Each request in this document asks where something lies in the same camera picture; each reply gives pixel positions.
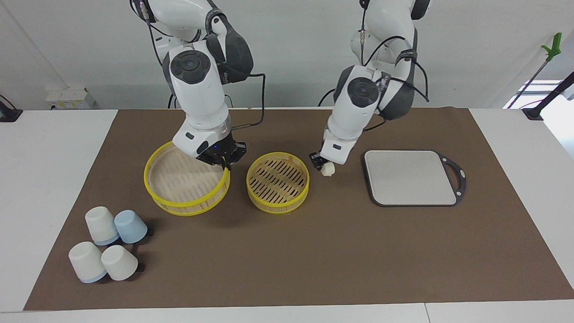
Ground yellow steamer tier with liner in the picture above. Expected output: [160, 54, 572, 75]
[143, 140, 231, 217]

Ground white steamer liner paper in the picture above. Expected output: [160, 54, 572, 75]
[150, 146, 225, 205]

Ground yellow slatted steamer tier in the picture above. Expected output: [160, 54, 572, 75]
[246, 152, 310, 214]

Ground brown table mat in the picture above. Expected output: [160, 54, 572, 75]
[23, 107, 574, 311]

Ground light blue plastic cup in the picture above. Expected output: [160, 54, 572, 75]
[114, 210, 148, 244]

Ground white plastic cup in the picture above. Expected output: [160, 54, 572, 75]
[85, 206, 119, 246]
[69, 241, 107, 284]
[101, 244, 139, 281]

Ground black table clamp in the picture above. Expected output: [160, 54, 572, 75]
[0, 95, 23, 122]

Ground black stand pole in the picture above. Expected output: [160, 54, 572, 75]
[522, 72, 574, 121]

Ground green clamp on rod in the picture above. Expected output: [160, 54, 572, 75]
[507, 32, 562, 109]

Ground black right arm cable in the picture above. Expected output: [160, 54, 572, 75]
[130, 0, 266, 131]

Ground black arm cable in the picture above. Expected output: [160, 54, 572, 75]
[130, 0, 266, 131]
[360, 0, 430, 133]

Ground grey cutting board with handle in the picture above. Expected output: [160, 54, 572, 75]
[362, 149, 467, 208]

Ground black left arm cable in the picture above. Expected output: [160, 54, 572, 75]
[360, 0, 430, 133]

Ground white wall socket boxes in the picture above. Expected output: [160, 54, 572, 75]
[45, 87, 96, 109]

